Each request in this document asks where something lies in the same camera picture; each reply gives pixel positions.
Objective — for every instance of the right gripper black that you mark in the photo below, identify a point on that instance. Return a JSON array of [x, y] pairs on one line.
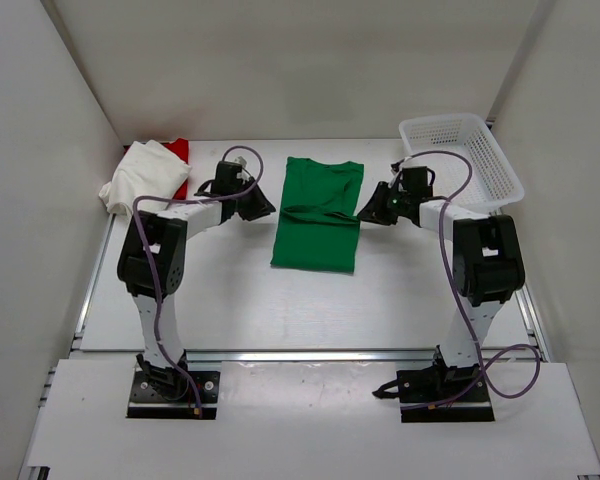
[[376, 212]]

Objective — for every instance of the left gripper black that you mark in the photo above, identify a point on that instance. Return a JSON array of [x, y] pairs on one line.
[[260, 207]]

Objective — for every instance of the green t shirt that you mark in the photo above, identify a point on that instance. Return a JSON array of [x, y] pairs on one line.
[[317, 227]]

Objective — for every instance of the red t shirt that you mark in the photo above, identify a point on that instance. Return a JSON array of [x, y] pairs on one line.
[[177, 169]]

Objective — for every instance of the white t shirt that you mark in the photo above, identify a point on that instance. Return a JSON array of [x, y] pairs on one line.
[[140, 172]]

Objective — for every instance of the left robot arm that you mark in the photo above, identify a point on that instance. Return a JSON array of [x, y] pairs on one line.
[[152, 261]]

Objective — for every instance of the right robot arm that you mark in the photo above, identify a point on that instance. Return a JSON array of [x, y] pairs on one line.
[[483, 263]]

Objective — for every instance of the white plastic basket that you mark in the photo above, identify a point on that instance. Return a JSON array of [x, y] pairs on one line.
[[464, 154]]

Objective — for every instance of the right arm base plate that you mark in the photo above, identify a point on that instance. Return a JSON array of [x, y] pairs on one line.
[[440, 394]]

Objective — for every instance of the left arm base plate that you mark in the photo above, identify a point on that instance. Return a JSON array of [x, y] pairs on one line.
[[164, 394]]

